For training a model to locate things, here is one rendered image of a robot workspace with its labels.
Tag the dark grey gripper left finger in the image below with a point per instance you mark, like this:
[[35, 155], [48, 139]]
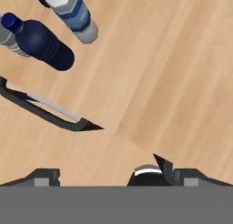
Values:
[[45, 175]]

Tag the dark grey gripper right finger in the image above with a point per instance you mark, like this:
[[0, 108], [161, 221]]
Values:
[[194, 176]]

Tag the dark grey pointed wedge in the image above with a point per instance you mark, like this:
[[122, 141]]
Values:
[[166, 168]]

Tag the black round object white band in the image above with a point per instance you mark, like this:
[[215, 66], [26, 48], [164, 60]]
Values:
[[147, 177]]

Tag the dark blue plastic bottle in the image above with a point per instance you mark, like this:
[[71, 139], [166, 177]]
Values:
[[42, 44]]

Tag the grey striped bottle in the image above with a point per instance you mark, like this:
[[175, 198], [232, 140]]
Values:
[[8, 42]]

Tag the grey bottle with blue label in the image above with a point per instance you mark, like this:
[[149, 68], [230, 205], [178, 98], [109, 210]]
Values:
[[75, 16]]

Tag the dark grey angular frame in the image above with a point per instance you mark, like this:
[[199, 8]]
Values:
[[45, 114]]

